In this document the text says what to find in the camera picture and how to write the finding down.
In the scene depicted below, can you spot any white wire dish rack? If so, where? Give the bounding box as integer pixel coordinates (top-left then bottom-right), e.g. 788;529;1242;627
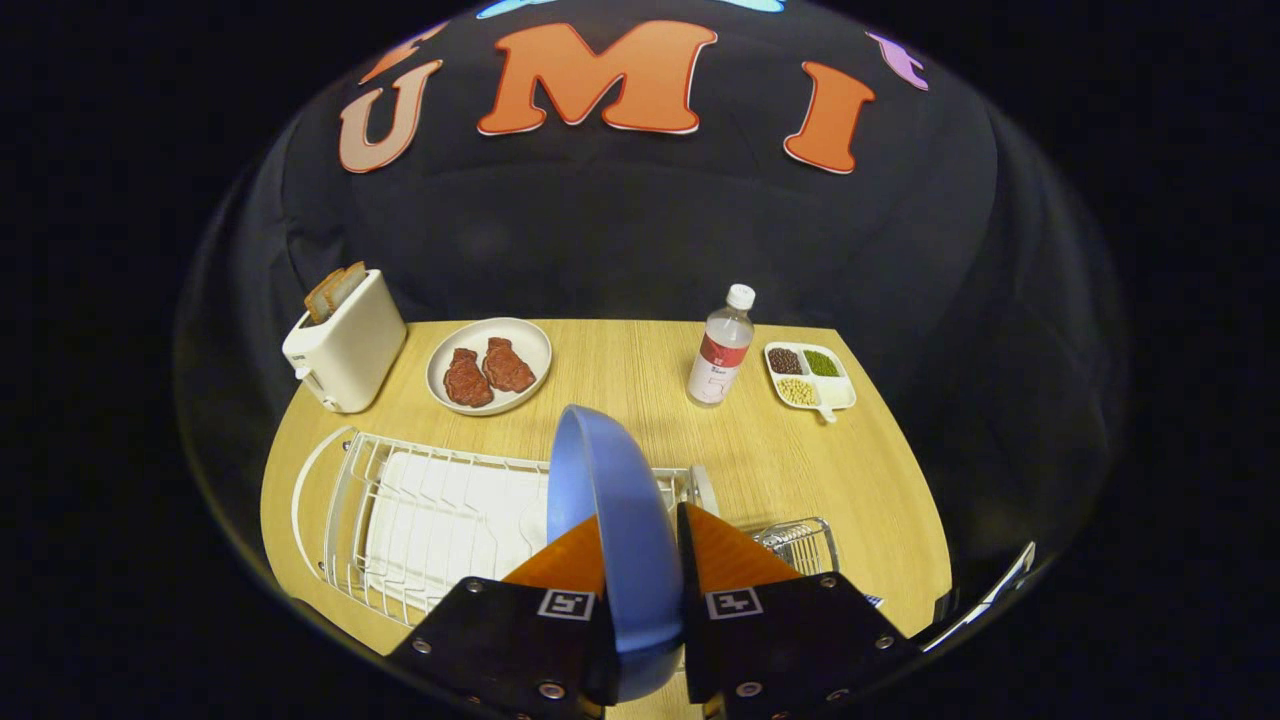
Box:
320;430;719;629

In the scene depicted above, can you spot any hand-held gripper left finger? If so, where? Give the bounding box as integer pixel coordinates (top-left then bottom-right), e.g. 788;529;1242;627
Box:
385;514;621;720

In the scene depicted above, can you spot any blue plate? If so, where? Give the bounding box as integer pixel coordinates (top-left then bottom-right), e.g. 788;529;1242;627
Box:
546;404;687;703

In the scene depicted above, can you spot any white toaster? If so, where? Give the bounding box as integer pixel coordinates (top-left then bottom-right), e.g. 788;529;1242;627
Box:
282;268;409;415

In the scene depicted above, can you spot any brown toast slice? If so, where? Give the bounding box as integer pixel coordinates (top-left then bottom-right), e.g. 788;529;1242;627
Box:
305;270;346;324
325;262;368;306

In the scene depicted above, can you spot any white divided dish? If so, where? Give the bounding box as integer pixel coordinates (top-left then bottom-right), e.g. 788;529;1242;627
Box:
763;341;858;424

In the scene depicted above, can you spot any clear water bottle red label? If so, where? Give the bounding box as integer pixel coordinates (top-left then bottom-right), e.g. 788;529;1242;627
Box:
686;284;757;408

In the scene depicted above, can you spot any red meat piece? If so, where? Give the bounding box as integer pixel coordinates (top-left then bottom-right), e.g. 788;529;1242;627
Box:
483;338;537;393
443;348;494;408

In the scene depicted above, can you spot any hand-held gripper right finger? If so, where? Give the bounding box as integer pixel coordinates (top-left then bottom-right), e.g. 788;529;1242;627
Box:
676;502;922;720

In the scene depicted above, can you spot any metal wire basket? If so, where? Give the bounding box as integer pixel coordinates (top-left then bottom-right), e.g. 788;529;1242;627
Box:
752;516;841;579

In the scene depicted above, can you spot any beige round plate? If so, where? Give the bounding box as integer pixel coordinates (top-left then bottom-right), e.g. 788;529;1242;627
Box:
426;317;554;417

